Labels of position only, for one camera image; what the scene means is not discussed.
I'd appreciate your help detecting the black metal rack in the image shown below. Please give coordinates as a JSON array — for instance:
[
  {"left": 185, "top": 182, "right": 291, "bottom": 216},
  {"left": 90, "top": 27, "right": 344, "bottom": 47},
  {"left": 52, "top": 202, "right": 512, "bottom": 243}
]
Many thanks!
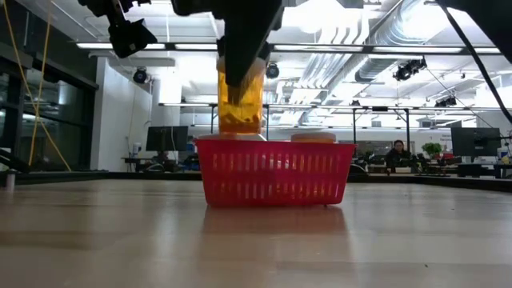
[{"left": 350, "top": 106, "right": 412, "bottom": 146}]

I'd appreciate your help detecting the orange pill bottle white cap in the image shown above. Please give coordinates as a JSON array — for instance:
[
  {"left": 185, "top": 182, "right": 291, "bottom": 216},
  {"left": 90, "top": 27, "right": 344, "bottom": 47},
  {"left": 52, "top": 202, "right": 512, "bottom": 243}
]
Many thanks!
[
  {"left": 216, "top": 55, "right": 267, "bottom": 135},
  {"left": 290, "top": 132, "right": 338, "bottom": 144}
]

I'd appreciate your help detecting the black metal table frame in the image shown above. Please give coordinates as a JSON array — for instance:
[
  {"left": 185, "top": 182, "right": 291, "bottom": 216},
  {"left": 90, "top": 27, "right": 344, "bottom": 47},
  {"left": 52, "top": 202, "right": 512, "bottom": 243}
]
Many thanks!
[{"left": 0, "top": 170, "right": 512, "bottom": 194}]

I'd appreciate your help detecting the long ceiling strip light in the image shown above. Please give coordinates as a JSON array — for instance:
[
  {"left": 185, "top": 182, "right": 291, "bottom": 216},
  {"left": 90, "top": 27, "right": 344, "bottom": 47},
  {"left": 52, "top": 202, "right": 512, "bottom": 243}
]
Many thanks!
[
  {"left": 274, "top": 44, "right": 365, "bottom": 52},
  {"left": 75, "top": 42, "right": 167, "bottom": 51},
  {"left": 371, "top": 46, "right": 465, "bottom": 54}
]

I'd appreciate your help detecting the yellow extension cable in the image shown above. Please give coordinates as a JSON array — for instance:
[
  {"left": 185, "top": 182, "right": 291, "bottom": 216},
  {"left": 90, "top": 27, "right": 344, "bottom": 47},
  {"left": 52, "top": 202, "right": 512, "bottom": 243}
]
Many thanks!
[{"left": 2, "top": 0, "right": 73, "bottom": 173}]

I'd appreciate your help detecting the black computer monitor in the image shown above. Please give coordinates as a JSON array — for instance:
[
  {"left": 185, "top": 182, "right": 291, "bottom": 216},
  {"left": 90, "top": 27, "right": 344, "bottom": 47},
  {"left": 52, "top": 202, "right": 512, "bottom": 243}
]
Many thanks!
[
  {"left": 450, "top": 126, "right": 502, "bottom": 158},
  {"left": 146, "top": 126, "right": 189, "bottom": 153}
]

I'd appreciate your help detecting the person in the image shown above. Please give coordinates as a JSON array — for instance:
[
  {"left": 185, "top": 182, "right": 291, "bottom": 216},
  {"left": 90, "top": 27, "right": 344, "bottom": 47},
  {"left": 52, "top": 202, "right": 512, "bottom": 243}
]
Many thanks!
[{"left": 384, "top": 139, "right": 410, "bottom": 169}]

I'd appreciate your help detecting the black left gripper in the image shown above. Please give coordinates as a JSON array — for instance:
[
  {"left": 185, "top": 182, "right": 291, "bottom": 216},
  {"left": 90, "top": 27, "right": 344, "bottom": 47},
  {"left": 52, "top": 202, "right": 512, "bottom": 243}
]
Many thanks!
[{"left": 170, "top": 0, "right": 286, "bottom": 87}]

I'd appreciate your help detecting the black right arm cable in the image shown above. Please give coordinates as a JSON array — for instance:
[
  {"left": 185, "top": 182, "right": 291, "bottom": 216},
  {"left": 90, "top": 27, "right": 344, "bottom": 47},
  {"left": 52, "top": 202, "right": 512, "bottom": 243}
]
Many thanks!
[{"left": 439, "top": 0, "right": 512, "bottom": 125}]

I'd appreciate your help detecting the green office plant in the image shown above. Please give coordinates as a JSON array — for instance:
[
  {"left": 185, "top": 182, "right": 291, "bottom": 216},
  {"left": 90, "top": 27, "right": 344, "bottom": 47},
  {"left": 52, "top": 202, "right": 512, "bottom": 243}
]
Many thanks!
[{"left": 422, "top": 142, "right": 443, "bottom": 159}]

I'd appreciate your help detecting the red plastic basket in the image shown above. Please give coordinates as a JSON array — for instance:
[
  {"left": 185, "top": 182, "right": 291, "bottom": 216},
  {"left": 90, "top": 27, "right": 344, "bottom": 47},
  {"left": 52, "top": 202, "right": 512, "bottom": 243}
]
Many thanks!
[{"left": 194, "top": 138, "right": 357, "bottom": 208}]

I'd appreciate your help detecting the silver ceiling air duct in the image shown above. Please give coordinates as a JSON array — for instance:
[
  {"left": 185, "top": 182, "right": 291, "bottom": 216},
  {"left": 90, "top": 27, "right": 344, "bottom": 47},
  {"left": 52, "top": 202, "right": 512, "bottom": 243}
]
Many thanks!
[{"left": 354, "top": 0, "right": 441, "bottom": 83}]

